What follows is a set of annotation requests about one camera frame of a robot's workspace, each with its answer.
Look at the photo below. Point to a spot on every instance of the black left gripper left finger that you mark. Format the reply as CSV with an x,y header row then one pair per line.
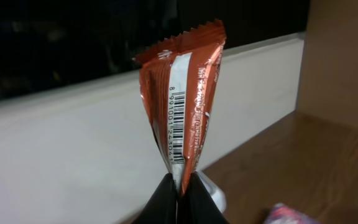
x,y
162,205

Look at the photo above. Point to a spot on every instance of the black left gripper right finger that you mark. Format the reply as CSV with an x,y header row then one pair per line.
x,y
197,206

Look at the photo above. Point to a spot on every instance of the purple red tissue pack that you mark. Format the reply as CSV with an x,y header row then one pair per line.
x,y
282,214

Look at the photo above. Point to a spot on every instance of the brown snack bar wrapper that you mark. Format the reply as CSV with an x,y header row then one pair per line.
x,y
178,81

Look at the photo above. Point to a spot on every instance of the white barcode scanner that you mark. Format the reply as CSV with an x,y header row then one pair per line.
x,y
214,191

